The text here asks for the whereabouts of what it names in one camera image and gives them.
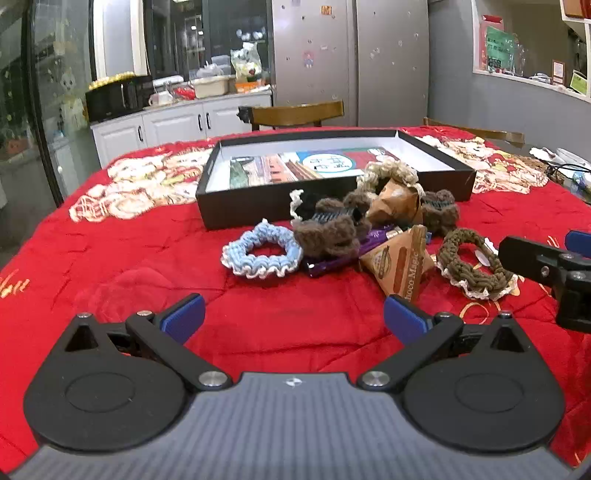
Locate silver refrigerator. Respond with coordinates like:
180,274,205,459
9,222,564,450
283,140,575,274
271,0,430,130

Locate pile of cables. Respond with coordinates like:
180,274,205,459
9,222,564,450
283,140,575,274
531,147,591,204

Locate olive knit scrunchie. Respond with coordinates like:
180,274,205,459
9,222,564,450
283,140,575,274
436,227,520,301

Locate brown knit hair claw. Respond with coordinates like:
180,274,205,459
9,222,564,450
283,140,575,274
293,196,372,258
420,189,460,236

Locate white basin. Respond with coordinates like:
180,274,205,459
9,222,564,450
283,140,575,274
190,76,230,99

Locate wooden chair back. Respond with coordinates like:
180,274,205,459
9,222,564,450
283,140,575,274
238,100,345,131

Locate glass sliding door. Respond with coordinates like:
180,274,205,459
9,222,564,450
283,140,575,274
0,0,100,208

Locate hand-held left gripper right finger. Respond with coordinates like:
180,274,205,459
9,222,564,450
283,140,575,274
357,295,527,393

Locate black and white scrunchie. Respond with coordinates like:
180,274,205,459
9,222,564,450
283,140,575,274
290,189,324,227

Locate beige knit scrunchie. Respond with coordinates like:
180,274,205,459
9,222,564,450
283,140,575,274
358,159,424,199

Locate white cabinet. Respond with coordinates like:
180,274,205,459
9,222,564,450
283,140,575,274
91,90,273,169

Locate gold wrapped chocolates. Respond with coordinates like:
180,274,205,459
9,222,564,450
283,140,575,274
89,72,137,90

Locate brown triangular snack packet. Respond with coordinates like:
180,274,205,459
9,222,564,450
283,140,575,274
360,225,437,303
367,179,423,227

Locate purple snack wrapper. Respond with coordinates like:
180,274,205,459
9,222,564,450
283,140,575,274
302,226,402,278

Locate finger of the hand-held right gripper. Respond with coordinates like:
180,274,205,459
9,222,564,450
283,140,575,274
566,230,591,257
499,235,591,333

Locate red printed blanket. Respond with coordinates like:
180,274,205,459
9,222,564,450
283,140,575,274
0,124,591,467

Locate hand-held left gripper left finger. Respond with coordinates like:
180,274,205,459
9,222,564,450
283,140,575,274
62,293,234,393

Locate wooden chair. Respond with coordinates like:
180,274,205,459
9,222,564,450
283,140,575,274
238,100,345,131
422,117,526,147

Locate black microwave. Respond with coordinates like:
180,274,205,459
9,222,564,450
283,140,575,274
85,76,153,123

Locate green and red poster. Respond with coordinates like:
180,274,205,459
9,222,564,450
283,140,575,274
478,16,517,73

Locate blue knit scrunchie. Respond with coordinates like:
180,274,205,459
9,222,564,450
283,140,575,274
222,220,303,278

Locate black shallow box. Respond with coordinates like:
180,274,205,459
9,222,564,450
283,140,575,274
196,130,476,230

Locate plush toy bag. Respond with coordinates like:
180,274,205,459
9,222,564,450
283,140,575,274
231,42,266,84

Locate printed sheet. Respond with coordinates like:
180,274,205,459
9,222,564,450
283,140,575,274
229,148,402,189

